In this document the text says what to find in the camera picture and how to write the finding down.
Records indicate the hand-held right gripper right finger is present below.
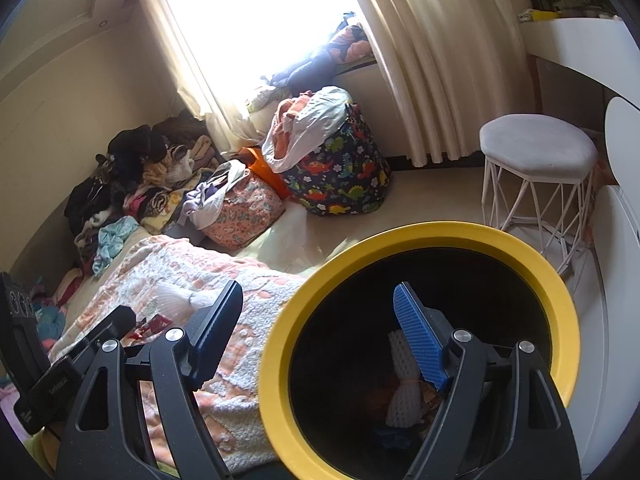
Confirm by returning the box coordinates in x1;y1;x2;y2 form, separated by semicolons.
392;282;583;480

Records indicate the orange floral blanket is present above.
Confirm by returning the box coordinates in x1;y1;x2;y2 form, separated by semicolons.
327;24;376;65

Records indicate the dark blue jacket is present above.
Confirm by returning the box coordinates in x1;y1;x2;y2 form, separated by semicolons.
260;52;343;93

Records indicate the white furniture side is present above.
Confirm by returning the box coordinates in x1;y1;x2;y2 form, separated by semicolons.
580;185;640;466

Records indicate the peach and white tufted blanket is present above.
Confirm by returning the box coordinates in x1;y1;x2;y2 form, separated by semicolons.
47;234;311;476

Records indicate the small white foam net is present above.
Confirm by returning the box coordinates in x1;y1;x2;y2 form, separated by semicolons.
386;330;435;428

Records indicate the yellow rimmed black bin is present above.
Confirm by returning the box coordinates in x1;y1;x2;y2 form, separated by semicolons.
257;221;581;480

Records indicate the white desk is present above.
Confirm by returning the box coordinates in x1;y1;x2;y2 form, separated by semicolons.
520;16;640;121

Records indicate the pile of mixed clothes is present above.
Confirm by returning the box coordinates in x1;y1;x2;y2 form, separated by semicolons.
62;117;226;271

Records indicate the large white foam net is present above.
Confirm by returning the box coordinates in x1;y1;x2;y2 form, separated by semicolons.
150;282;216;313

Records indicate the orange bag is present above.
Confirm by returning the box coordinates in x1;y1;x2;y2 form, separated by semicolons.
237;146;293;201

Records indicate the person's left forearm green sleeve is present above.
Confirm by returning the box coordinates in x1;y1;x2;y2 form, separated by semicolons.
22;425;63;476

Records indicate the dinosaur print fabric basket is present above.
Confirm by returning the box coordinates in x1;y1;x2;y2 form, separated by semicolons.
280;102;393;217

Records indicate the white plastic bag with clothes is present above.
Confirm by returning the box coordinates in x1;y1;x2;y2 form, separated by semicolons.
261;86;351;173

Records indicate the beige bed sheet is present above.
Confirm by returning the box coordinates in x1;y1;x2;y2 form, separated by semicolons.
65;225;151;321

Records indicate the white wire frame stool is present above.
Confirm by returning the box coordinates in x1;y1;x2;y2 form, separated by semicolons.
479;114;600;276

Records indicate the dark blue floral bedding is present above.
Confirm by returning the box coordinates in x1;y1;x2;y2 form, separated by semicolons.
30;280;68;346

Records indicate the red snack packet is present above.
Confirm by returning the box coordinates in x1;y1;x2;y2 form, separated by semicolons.
134;314;173;343

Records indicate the white rounded furniture panel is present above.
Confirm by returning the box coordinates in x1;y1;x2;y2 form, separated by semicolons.
604;96;640;196

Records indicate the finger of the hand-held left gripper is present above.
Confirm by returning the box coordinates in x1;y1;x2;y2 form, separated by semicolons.
27;305;138;413

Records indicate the cream curtain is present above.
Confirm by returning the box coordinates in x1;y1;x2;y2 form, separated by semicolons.
135;0;273;158
332;0;533;167

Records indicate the pink floral fabric bag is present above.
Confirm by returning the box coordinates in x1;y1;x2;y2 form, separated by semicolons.
202;175;287;249

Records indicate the teal cloth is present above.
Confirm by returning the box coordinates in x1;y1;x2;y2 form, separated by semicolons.
91;216;140;278

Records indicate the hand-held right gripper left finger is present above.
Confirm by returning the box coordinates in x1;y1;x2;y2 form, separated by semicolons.
56;280;244;480

